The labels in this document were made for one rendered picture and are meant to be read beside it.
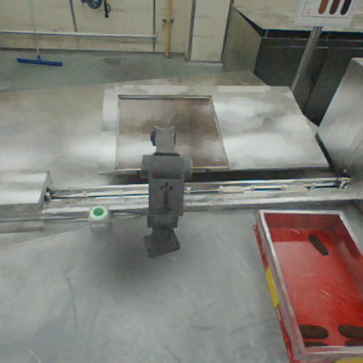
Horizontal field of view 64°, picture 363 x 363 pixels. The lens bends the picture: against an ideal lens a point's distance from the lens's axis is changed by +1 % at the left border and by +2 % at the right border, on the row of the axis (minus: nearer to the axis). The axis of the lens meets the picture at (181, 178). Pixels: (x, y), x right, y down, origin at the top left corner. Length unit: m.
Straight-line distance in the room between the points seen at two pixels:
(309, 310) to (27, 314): 0.85
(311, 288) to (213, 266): 0.33
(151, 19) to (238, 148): 3.52
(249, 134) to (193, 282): 0.79
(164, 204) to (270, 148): 0.91
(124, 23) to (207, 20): 1.18
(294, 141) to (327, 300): 0.76
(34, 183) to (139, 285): 0.56
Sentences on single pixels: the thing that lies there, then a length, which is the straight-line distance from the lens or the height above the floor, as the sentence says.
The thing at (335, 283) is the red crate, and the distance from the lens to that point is 1.16.
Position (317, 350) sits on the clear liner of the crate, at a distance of 0.92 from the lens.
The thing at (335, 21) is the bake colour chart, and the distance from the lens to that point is 2.00.
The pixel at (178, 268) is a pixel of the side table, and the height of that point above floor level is 0.82.
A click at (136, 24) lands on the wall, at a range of 4.70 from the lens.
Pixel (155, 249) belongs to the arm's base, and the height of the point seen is 0.84.
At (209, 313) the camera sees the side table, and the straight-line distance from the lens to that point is 0.98.
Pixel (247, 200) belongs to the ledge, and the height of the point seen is 0.86.
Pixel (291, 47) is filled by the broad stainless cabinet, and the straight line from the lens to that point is 2.92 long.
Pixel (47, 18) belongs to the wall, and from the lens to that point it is 4.84.
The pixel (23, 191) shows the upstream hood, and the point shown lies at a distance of 1.20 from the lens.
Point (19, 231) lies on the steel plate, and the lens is 1.21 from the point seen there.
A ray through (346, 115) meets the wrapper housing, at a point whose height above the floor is 1.11.
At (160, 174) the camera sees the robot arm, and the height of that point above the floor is 1.31.
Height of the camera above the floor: 1.72
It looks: 44 degrees down
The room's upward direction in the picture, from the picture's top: 5 degrees clockwise
